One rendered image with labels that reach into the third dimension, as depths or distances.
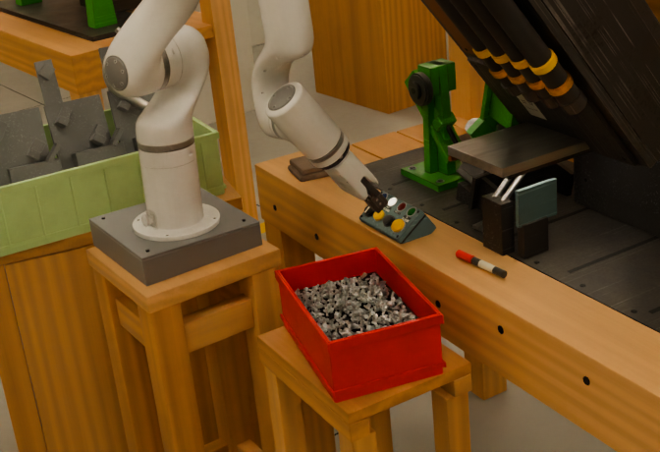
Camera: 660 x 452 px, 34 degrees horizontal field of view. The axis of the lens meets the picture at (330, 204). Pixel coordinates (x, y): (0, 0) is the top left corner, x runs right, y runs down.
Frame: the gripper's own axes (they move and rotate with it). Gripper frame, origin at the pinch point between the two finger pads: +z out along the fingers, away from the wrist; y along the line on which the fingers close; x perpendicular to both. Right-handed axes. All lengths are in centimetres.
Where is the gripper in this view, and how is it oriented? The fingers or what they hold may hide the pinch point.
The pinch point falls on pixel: (375, 200)
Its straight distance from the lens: 213.9
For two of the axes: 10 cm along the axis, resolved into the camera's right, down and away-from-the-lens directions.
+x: 6.5, -7.5, 1.4
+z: 5.7, 5.9, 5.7
